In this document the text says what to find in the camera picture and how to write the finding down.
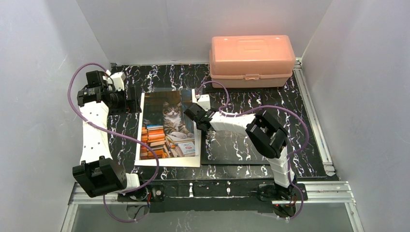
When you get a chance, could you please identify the black picture frame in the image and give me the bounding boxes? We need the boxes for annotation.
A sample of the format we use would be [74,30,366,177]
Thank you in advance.
[200,89,300,166]

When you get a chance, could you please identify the cat photo print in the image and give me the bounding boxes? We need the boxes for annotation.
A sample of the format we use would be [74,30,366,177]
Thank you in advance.
[141,89,197,159]

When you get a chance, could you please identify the white mat board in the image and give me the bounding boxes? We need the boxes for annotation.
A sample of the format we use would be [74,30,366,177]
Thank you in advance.
[134,89,201,168]

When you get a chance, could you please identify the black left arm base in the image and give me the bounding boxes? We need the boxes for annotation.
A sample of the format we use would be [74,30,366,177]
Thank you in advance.
[117,184,165,203]

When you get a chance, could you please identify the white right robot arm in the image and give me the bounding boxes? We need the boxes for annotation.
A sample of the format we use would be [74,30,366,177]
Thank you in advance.
[184,103,295,189]

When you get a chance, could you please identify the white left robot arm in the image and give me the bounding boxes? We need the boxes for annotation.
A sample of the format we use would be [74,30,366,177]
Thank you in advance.
[73,71,141,198]

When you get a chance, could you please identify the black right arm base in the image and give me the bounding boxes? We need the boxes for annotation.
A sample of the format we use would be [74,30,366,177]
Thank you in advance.
[256,184,308,218]

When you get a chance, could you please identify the pink plastic storage box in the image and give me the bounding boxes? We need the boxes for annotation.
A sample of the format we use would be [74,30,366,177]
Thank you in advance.
[209,35,296,88]

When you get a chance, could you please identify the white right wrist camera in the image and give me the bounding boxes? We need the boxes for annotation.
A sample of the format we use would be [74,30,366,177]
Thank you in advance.
[195,94,211,111]

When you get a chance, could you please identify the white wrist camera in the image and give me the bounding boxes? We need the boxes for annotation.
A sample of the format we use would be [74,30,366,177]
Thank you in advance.
[195,94,211,111]
[108,72,126,91]

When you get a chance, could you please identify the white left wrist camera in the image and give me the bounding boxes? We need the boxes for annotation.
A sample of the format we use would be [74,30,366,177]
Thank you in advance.
[108,72,126,91]

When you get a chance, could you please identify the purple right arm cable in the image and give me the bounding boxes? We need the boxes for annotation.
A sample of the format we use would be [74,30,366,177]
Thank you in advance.
[195,80,310,221]

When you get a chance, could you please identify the aluminium right rail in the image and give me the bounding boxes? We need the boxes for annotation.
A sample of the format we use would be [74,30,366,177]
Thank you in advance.
[293,58,336,176]

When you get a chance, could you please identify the aluminium rail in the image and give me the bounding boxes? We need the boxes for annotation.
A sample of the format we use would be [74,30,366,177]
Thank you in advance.
[69,181,356,204]
[293,58,336,176]

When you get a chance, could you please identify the aluminium front rail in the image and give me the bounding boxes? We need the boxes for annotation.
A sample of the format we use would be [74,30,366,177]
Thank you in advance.
[69,181,356,204]

